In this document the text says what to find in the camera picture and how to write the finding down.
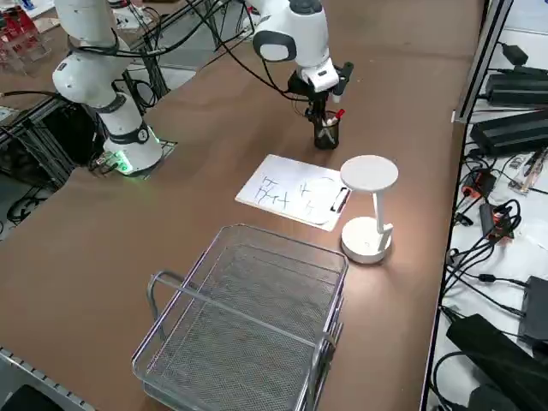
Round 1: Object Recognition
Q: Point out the black bag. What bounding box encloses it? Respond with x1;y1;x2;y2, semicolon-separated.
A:
446;314;548;411

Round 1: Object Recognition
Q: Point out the clear rack with red boxes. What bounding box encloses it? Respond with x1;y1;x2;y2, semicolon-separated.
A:
0;8;55;76

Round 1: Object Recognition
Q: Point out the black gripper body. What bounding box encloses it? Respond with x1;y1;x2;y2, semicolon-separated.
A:
286;70;333;108

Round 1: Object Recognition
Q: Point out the large black power supply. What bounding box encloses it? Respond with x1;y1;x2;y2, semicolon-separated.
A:
469;109;548;158

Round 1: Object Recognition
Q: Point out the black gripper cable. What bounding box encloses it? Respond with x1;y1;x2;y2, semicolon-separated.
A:
183;0;301;100

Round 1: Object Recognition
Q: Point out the aluminium frame post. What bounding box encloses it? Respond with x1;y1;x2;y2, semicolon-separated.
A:
452;0;515;125

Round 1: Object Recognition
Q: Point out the black wrist bracket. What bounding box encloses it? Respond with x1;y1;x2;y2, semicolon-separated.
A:
331;62;355;104

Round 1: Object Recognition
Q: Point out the small black power adapter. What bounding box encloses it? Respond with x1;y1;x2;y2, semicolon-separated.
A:
500;42;530;66

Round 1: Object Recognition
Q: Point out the black flat box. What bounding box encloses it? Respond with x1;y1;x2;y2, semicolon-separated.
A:
517;276;548;346

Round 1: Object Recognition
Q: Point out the white desk lamp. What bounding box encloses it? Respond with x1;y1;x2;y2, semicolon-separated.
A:
339;154;400;265

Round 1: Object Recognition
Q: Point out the white A4 paper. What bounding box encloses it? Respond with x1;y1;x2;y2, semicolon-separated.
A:
237;154;344;226

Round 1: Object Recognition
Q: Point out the white clipboard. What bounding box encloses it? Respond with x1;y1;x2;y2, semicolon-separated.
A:
235;153;353;232

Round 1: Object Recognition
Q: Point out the black metal frame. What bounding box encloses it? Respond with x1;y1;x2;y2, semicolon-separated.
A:
0;96;108;194

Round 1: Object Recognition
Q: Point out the black metal clipboard clip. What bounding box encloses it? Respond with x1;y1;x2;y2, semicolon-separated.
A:
330;186;352;214

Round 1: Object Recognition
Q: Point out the black mesh pen holder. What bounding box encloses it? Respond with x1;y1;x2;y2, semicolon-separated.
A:
313;111;343;151

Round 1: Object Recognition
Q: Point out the grey slotted rail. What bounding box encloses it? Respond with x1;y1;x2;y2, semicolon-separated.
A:
0;345;98;411

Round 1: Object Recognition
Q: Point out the orange black plug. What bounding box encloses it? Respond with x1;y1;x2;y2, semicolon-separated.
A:
478;203;517;246
461;169;497;199

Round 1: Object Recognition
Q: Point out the silver mesh paper tray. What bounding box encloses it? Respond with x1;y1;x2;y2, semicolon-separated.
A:
131;223;350;411

